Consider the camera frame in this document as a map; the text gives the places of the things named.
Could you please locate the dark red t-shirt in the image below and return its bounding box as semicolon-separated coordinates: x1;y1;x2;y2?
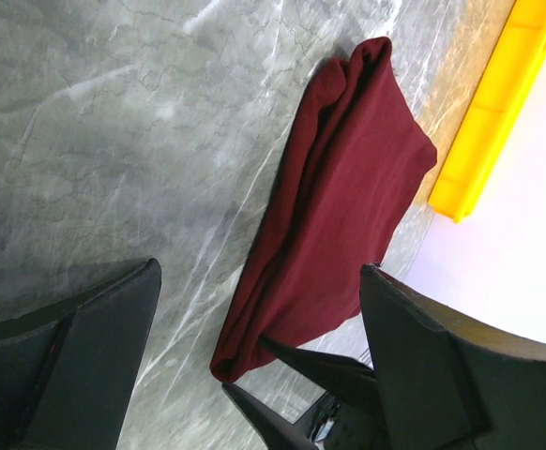
210;37;437;383

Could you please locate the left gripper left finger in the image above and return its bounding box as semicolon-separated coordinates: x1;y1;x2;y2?
0;258;161;449

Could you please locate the yellow plastic tray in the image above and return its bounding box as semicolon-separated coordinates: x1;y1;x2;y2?
429;1;546;223

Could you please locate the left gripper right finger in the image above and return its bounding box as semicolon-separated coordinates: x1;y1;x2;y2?
360;265;546;449

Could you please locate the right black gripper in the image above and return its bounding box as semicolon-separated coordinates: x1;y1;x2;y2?
221;336;390;450

